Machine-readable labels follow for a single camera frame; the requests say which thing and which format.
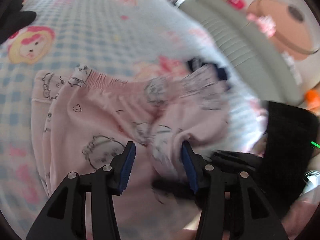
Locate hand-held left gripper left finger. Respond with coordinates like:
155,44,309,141
25,141,136,240

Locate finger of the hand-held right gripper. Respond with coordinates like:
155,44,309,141
152,179,201,206
211,150,264,173

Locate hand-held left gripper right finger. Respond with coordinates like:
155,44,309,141
181,141,289,240

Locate pink printed pajama pants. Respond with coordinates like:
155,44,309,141
31,65,230,230

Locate pile of black white clothes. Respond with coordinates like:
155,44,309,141
0,0,37,45

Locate orange object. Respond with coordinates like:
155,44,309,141
305,90,320,111

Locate navy garment with white stripes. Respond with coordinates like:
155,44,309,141
186,57,230,90

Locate dark hoop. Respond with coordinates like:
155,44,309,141
250,0,318,56

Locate grey padded headboard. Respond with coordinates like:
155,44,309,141
179,0,310,105

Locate pink and white plush toy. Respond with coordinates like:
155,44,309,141
246,14,277,37

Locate blue checked printed blanket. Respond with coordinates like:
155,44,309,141
0,0,268,230

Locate red plush toy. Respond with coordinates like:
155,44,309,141
226,0,247,12

